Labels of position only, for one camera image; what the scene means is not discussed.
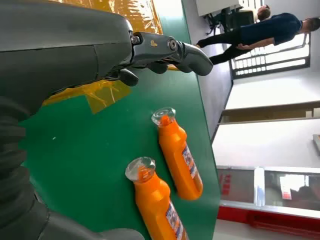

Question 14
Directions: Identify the green table mat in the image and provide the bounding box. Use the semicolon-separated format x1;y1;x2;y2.
18;0;221;240

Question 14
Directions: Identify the yellow tape-wrapped flat box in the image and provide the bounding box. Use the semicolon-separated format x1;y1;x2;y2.
42;0;180;115

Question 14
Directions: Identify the black window grille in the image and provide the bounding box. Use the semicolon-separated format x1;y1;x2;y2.
229;33;312;80

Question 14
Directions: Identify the red and white display cabinet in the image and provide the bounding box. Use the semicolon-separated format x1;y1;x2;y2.
217;164;320;240

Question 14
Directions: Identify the person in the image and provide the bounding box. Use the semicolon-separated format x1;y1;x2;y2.
220;4;272;34
195;12;320;66

